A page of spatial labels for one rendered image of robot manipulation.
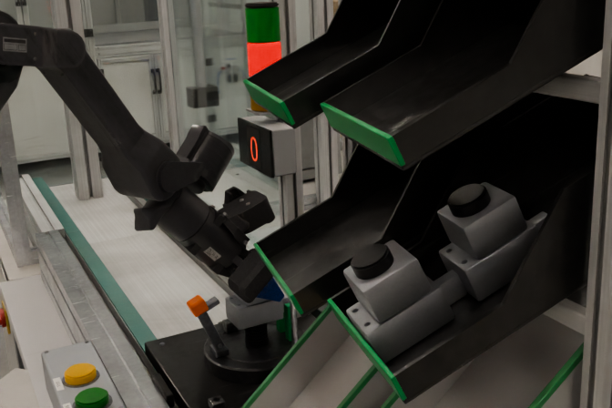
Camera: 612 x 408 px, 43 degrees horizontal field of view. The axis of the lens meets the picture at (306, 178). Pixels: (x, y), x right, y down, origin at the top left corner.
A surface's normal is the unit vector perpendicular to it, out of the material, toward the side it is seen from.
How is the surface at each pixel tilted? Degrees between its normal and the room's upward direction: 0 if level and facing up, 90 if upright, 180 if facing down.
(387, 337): 90
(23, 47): 90
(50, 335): 0
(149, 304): 0
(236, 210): 19
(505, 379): 45
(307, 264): 25
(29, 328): 0
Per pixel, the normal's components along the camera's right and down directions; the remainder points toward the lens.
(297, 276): -0.44, -0.82
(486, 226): 0.29, 0.25
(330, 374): -0.70, -0.60
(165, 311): -0.04, -0.96
